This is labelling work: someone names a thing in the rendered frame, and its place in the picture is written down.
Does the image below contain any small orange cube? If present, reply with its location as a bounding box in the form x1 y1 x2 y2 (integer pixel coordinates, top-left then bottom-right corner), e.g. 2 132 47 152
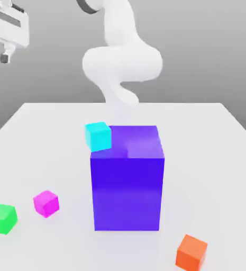
175 233 208 271

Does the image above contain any small green cube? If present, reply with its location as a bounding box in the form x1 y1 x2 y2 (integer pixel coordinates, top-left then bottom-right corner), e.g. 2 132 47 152
0 203 18 235

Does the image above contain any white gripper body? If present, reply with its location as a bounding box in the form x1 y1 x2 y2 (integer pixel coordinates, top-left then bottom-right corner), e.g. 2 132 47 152
0 0 30 49

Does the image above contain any large purple box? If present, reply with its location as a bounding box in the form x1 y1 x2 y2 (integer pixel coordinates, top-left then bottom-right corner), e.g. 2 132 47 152
89 125 165 232

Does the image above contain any small cyan cube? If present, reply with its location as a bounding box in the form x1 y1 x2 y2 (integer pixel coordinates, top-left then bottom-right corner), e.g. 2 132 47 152
84 121 112 152

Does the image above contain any small magenta cube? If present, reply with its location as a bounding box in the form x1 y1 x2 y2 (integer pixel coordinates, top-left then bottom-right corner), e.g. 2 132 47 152
33 189 60 219

